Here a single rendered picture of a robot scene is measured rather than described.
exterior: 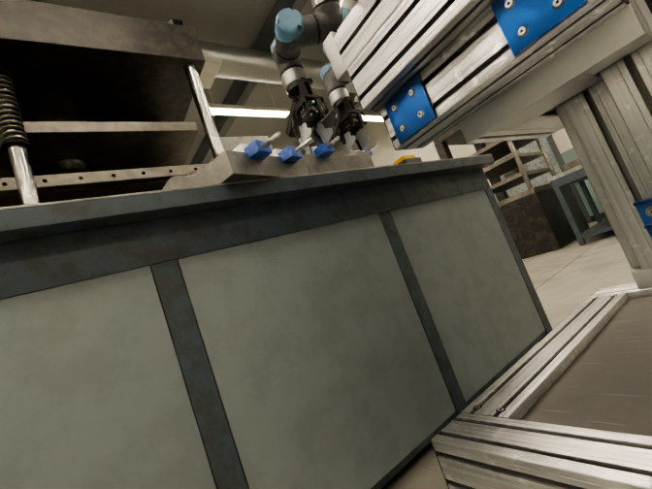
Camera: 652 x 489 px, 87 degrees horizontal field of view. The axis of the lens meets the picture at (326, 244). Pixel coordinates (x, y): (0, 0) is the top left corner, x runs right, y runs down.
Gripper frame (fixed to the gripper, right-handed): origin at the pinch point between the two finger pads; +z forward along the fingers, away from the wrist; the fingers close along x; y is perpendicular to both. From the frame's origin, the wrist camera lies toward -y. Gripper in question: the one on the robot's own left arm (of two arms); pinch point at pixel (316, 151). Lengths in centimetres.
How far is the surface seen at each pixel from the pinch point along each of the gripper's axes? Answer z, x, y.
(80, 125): -61, -48, -82
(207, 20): -339, 144, -278
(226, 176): 10.1, -35.4, 11.2
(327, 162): 4.7, 0.5, 2.1
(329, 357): 54, -22, 4
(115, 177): -35, -41, -79
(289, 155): 6.1, -17.9, 10.6
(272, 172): 9.6, -23.6, 9.9
